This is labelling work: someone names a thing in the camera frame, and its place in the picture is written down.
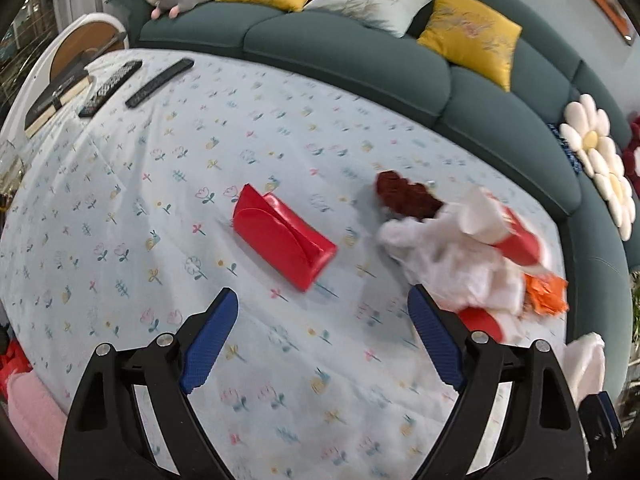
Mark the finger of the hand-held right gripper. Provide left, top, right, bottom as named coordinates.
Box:
left=579, top=391, right=626, bottom=466

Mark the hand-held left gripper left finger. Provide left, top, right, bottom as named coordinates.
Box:
left=59, top=287, right=239, bottom=480

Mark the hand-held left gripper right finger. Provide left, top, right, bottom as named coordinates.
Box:
left=407, top=284, right=588, bottom=480

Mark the white tissue pile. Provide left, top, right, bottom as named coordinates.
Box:
left=376, top=186, right=526, bottom=317

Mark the orange wrapper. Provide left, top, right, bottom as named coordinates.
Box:
left=522, top=272, right=571, bottom=317

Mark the red and white paper cup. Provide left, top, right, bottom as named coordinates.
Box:
left=492, top=200, right=543, bottom=267

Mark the red glossy box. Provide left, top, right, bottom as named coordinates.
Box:
left=231, top=183, right=339, bottom=292

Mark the dark red scrunchie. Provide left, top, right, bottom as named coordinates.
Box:
left=376, top=170, right=446, bottom=222

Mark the floral light blue tablecloth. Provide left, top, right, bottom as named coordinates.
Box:
left=0, top=49, right=571, bottom=480

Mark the pink rug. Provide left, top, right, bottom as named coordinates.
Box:
left=7, top=372, right=68, bottom=466

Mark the red bag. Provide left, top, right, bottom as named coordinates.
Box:
left=0, top=340, right=31, bottom=396

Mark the blue patterned cloth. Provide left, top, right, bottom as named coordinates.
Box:
left=547, top=124, right=583, bottom=176

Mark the slim black remote control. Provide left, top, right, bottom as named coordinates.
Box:
left=125, top=58, right=195, bottom=109

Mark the red plush toy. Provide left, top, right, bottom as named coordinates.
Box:
left=622, top=117, right=640, bottom=178

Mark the wide black remote control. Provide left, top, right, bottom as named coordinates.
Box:
left=78, top=60, right=143, bottom=119

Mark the black book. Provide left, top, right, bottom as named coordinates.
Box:
left=24, top=67, right=93, bottom=136

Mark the teal sofa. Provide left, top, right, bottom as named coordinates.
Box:
left=105, top=0, right=640, bottom=411

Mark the orange wall picture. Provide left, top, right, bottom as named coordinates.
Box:
left=582, top=0, right=636, bottom=46

